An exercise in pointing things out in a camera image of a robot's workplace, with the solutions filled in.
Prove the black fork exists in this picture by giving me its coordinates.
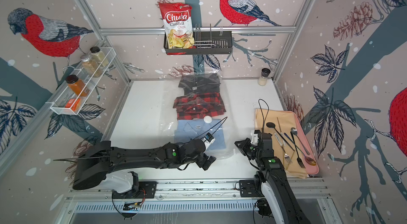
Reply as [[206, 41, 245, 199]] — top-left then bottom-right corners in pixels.
[[284, 133, 305, 169]]

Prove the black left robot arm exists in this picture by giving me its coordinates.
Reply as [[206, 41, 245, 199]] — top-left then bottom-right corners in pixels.
[[73, 139, 216, 191]]

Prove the silver fork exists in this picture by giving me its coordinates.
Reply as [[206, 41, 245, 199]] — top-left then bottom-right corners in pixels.
[[274, 133, 292, 164]]

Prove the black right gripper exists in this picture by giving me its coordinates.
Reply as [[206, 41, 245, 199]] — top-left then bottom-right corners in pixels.
[[234, 137, 262, 160]]

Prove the beige folded cloth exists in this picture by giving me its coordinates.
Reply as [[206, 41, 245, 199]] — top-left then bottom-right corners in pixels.
[[254, 108, 308, 179]]

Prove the clear plastic vacuum bag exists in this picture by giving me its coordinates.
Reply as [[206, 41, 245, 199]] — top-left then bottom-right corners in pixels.
[[160, 70, 237, 159]]

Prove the red Chuba cassava chips bag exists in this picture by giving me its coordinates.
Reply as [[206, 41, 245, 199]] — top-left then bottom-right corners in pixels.
[[159, 3, 195, 50]]

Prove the pink tray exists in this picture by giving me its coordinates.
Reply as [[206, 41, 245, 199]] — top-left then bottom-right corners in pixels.
[[286, 111, 319, 176]]

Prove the red black plaid shirt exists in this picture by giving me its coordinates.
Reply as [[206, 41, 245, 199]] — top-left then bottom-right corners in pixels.
[[173, 92, 226, 120]]

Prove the black wire wall basket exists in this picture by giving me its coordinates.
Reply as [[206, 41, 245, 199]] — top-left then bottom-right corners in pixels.
[[163, 26, 233, 55]]

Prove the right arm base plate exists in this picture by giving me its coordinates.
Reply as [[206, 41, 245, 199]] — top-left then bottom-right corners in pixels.
[[238, 179, 263, 197]]

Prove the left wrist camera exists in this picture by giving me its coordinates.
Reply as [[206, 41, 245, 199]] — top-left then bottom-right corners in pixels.
[[202, 132, 216, 150]]

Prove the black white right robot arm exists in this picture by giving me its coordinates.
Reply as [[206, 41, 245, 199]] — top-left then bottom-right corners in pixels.
[[234, 130, 310, 224]]

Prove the silver spoon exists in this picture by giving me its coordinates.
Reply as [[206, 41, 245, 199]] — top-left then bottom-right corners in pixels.
[[291, 127, 311, 156]]

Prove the small orange box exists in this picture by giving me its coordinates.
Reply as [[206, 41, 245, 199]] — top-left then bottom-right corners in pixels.
[[65, 98, 82, 112]]

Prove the light blue cloth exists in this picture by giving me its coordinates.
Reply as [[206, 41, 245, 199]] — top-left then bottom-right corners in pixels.
[[174, 119, 226, 150]]

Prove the clear acrylic wall shelf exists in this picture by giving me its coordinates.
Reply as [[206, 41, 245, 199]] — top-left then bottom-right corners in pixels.
[[50, 47, 116, 115]]

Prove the aluminium mounting rail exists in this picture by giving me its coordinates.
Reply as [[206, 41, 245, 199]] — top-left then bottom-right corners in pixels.
[[65, 178, 331, 201]]

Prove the orange sauce jar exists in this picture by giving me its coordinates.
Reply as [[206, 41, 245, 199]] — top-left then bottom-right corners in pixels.
[[65, 74, 89, 97]]

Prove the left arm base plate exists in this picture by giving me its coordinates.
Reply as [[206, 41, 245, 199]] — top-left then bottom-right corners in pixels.
[[112, 181, 158, 200]]

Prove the pepper grinder black cap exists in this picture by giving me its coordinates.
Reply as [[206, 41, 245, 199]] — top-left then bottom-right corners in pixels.
[[258, 68, 271, 86]]

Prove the gold spoon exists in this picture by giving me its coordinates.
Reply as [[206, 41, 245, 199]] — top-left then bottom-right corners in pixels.
[[298, 148, 317, 166]]

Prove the grey pinstriped shirt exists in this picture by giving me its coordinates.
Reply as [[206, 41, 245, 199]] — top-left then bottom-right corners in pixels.
[[178, 73, 220, 95]]

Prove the spice jar black lid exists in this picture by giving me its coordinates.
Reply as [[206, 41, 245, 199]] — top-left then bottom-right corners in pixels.
[[90, 46, 109, 68]]

